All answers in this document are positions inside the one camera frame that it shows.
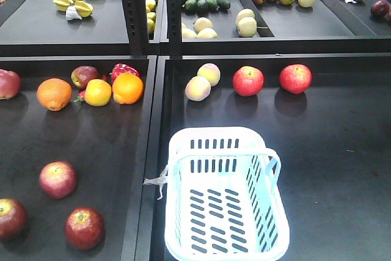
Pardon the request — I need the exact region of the light blue plastic basket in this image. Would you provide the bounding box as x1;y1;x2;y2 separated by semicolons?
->
164;127;290;260

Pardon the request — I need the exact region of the pale peach front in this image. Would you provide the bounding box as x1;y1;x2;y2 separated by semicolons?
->
185;76;211;101

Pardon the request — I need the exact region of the pale peach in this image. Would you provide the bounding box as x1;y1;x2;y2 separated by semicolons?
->
197;63;221;87
185;76;211;101

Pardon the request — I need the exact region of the pale peach back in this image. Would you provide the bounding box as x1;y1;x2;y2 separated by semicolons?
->
197;63;221;87

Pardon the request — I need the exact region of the red apple middle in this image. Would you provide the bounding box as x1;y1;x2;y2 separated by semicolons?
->
233;65;265;97

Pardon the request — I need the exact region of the round orange right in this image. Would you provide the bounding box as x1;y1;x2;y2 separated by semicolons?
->
112;73;144;105

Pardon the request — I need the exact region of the red bell pepper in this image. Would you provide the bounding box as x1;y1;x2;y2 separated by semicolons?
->
110;63;141;82

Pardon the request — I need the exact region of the red apple right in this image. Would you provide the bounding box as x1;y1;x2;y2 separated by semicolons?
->
279;64;312;94

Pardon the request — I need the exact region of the black wooden produce display stand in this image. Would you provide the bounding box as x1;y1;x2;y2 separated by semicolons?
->
1;0;390;260

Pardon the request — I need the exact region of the red chili pepper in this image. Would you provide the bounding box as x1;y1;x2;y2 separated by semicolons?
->
73;89;86;103

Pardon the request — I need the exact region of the red yellow apple back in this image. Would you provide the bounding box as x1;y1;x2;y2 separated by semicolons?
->
71;65;100;89

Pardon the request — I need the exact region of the orange with navel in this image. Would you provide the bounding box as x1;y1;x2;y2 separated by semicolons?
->
37;78;72;111

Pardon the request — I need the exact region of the pink red apple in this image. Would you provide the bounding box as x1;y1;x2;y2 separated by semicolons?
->
39;161;77;200

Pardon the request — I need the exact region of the dark red apple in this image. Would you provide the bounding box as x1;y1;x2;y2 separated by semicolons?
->
1;198;27;242
65;207;105;250

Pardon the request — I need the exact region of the white garlic bulb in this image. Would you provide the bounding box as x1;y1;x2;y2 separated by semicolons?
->
65;6;82;21

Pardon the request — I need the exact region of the red apple far left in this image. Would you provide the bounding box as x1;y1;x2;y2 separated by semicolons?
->
0;69;21;100

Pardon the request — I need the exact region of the dark red apple front left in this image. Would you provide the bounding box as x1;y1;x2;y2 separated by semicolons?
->
1;198;27;242

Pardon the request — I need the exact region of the white tag string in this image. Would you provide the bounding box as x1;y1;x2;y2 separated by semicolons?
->
142;164;169;200

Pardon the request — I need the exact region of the black upright post right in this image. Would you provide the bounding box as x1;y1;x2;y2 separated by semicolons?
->
166;0;182;56

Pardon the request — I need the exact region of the black upright post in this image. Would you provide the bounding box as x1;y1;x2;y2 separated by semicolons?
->
122;0;145;56
166;0;182;56

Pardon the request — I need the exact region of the black upright post left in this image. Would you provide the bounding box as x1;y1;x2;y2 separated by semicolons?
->
122;0;145;56

